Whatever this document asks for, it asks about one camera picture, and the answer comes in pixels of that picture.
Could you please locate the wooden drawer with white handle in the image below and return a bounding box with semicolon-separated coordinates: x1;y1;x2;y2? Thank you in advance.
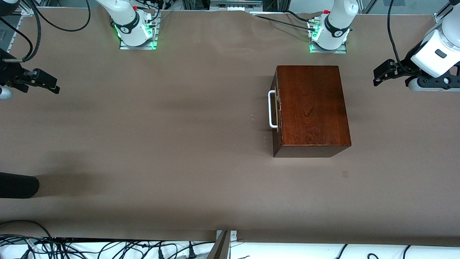
268;86;281;133

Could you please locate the dark brown wooden cabinet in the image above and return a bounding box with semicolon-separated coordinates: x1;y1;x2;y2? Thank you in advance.
272;65;351;158

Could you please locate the black cylinder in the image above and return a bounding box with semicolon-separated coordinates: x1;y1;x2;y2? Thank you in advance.
0;172;40;199

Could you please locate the silver device box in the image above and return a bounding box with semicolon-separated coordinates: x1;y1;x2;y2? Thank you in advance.
210;0;263;11

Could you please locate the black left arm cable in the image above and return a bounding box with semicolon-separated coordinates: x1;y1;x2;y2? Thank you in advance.
387;0;419;74

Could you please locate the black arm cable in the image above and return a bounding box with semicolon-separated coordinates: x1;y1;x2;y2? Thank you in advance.
20;0;42;62
387;0;419;74
31;0;91;32

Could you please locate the aluminium table edge rail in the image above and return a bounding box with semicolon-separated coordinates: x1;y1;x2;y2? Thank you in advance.
5;16;23;53

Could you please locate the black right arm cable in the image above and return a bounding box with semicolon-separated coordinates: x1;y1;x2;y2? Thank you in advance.
20;0;42;62
31;0;91;32

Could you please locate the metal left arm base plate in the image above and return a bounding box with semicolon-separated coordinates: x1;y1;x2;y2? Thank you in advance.
309;22;348;54

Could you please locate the aluminium frame corner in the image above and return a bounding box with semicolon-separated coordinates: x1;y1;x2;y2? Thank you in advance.
433;0;454;24

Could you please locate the aluminium frame profile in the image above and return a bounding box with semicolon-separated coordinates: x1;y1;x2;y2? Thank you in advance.
11;0;49;17

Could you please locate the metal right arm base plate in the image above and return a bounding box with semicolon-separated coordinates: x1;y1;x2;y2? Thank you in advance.
120;11;158;50

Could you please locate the black cable on table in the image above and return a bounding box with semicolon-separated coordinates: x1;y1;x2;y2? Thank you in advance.
286;10;313;23
256;14;317;31

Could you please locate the black cable tangle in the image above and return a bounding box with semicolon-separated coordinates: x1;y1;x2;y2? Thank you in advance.
0;219;216;259

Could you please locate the grey metal bracket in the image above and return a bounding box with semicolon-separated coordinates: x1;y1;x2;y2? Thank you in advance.
207;230;238;259

